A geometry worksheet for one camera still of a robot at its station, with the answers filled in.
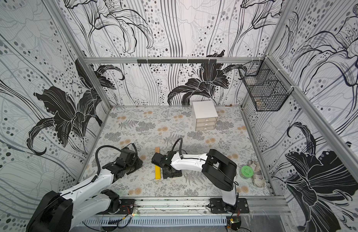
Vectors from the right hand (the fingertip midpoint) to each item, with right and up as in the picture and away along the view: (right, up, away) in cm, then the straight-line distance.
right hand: (171, 174), depth 86 cm
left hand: (-17, +5, +2) cm, 18 cm away
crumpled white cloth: (+49, 0, -7) cm, 49 cm away
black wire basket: (+59, +53, +2) cm, 80 cm away
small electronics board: (+33, -18, -16) cm, 40 cm away
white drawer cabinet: (+22, +36, +10) cm, 43 cm away
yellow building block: (-8, +2, -2) cm, 8 cm away
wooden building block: (-10, +13, +7) cm, 18 cm away
